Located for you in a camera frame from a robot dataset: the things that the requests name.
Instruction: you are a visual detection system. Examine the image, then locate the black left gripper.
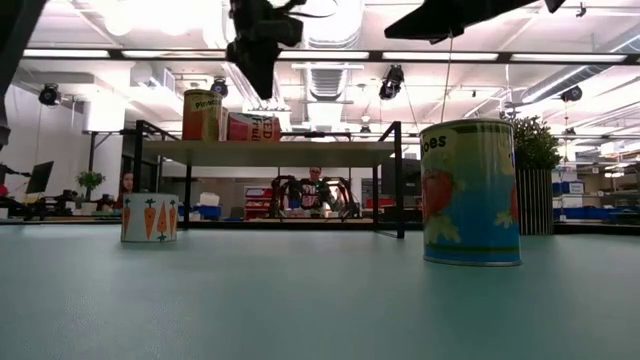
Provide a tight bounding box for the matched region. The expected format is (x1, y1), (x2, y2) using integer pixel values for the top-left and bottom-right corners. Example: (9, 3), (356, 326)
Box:
(225, 0), (305, 100)

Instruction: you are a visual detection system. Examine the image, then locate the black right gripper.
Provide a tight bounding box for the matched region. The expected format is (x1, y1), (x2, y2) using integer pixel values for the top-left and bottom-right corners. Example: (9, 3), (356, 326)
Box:
(383, 0), (541, 45)

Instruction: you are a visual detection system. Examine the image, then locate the mixed fruit labelled tin can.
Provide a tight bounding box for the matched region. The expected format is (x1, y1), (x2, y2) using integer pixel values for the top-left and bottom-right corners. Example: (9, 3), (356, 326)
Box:
(227, 112), (282, 143)

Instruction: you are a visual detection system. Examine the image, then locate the pineapple labelled orange tin can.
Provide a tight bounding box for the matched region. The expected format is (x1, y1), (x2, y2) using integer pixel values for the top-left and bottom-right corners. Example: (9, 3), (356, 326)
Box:
(181, 88), (224, 142)

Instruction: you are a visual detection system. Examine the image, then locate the short white carrot-print can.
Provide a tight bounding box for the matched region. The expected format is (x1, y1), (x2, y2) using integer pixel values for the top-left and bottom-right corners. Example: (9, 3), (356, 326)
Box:
(120, 193), (180, 244)

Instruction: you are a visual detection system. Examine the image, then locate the tomatoes labelled blue-green tin can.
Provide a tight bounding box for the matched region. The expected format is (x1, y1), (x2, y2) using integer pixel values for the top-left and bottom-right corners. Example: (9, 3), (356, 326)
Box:
(419, 118), (523, 268)

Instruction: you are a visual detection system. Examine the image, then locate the black ceiling spotlight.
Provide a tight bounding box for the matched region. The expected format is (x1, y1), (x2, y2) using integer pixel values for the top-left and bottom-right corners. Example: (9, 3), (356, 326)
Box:
(559, 85), (584, 104)
(210, 76), (230, 100)
(38, 83), (60, 107)
(378, 64), (405, 101)

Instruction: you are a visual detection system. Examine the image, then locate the black overhead light bar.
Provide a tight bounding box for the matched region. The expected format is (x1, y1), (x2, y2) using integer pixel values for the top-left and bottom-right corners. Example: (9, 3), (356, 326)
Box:
(22, 46), (640, 67)

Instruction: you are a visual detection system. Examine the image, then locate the red tool cabinet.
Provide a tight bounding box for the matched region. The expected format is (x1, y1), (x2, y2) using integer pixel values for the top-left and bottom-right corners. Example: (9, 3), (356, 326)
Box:
(243, 185), (273, 221)

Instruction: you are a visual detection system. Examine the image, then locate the dark background cabinet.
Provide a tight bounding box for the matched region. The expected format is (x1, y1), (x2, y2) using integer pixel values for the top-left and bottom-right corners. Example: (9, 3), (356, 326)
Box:
(380, 158), (422, 197)

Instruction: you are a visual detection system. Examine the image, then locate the black background stand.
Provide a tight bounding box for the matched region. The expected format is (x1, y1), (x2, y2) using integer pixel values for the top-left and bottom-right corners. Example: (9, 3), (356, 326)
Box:
(82, 128), (135, 201)

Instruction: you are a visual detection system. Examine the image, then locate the small background potted plant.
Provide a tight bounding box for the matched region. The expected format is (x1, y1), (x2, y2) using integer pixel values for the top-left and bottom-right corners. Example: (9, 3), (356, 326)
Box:
(75, 170), (106, 216)

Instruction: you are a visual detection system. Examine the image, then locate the potted plant striped pot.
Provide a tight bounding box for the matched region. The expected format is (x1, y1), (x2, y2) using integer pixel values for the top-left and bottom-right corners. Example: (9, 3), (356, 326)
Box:
(499, 110), (564, 237)

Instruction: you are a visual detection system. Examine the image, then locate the green table mat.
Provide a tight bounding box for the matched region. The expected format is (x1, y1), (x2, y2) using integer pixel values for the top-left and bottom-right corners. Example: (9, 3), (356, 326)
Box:
(0, 222), (640, 360)

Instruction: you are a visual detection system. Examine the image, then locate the black background monitor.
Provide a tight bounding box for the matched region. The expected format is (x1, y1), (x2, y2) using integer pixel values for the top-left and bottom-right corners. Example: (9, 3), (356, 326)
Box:
(25, 160), (55, 195)

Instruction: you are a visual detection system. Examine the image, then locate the silver ribbed ceiling duct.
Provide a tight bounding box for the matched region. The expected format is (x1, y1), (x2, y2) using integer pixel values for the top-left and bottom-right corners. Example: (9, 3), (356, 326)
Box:
(297, 0), (364, 104)

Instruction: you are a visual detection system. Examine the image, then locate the thin hanging cable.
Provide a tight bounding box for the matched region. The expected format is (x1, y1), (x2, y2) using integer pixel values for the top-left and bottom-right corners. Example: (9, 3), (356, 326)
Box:
(439, 35), (454, 124)

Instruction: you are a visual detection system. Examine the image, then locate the wooden shelf black metal frame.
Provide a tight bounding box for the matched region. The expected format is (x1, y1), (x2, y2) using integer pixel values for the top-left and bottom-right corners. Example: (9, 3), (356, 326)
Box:
(130, 119), (405, 240)

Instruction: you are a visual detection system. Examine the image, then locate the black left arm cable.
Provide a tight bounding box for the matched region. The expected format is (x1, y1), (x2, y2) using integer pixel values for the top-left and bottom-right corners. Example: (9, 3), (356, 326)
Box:
(284, 0), (337, 19)

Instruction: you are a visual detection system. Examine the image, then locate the grey round ceiling duct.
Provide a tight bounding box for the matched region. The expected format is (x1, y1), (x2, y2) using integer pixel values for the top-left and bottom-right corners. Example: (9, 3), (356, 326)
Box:
(519, 23), (640, 104)

